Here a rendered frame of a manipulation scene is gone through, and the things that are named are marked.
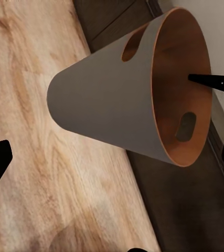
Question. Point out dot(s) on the trash can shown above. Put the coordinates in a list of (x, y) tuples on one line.
[(133, 92)]

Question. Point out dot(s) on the cabinet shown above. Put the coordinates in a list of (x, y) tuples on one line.
[(185, 204)]

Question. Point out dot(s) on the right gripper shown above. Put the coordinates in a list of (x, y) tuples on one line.
[(214, 81)]

